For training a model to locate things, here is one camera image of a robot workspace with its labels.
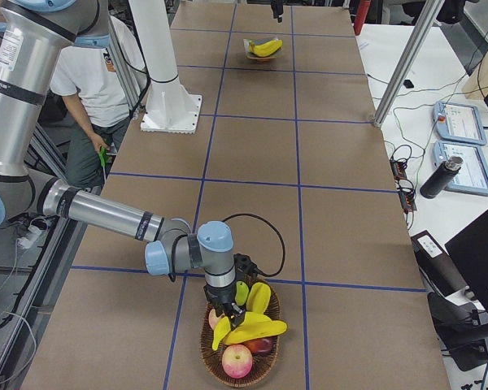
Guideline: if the blue teach pendant far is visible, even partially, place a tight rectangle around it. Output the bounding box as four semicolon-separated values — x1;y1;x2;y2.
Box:
433;101;487;146

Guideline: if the woven fruit basket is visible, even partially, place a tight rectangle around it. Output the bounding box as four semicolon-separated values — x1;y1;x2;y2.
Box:
200;277;288;388

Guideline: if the yellow lemon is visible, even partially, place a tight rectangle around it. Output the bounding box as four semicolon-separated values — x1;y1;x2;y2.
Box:
235;280;250;306

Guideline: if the black drinking bottle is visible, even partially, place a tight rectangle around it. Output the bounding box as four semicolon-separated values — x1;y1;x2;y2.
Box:
420;156;464;199

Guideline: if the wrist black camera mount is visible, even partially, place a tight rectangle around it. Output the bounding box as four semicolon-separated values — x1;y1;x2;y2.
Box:
233;253;259;281

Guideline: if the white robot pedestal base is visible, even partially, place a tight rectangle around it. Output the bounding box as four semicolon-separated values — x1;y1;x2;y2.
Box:
129;0;203;134

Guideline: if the pink apple front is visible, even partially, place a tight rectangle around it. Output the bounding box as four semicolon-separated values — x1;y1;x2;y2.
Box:
222;344;253;379

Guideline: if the pink apple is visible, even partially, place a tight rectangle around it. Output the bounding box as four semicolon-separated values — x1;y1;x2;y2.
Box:
208;308;224;331
222;344;253;379

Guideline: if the grey square plate orange rim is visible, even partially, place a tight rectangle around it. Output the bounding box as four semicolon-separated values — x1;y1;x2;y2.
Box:
243;37;284;61

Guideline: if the aluminium frame post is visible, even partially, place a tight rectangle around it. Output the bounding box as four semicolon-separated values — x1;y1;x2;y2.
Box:
372;0;444;128

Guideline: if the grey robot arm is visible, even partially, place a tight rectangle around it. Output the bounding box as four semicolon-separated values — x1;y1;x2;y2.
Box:
0;1;245;327

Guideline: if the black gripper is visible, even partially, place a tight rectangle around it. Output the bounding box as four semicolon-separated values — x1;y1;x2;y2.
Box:
204;282;245;330
270;0;283;23

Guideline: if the small black box device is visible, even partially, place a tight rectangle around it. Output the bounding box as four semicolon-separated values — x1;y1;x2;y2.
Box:
403;79;414;89

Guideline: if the person in white shirt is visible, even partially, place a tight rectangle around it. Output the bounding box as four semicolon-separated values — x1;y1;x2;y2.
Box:
48;14;147;192

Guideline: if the brown paper table mat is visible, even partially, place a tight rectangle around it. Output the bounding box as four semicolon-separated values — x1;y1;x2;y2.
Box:
23;2;449;389

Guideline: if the blue teach pendant near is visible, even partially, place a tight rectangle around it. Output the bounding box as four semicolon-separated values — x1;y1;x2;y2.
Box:
433;141;488;196

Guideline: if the black monitor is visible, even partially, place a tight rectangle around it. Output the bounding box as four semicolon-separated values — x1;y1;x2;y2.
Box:
446;210;488;312

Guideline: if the red cylinder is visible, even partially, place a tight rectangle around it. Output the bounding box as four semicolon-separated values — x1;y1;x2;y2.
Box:
353;0;371;36

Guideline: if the blue teach pendant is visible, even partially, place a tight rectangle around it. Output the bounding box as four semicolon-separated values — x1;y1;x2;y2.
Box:
433;141;488;196
433;101;487;146

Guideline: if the yellow banana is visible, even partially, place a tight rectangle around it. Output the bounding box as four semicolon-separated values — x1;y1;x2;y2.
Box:
267;39;283;57
248;41;269;58
211;317;232;351
223;311;288;345

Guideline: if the pink apple left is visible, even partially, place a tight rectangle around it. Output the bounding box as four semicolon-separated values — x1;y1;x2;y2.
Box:
208;308;224;331

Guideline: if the red apple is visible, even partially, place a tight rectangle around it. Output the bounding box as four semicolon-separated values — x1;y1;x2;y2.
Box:
243;337;274;356

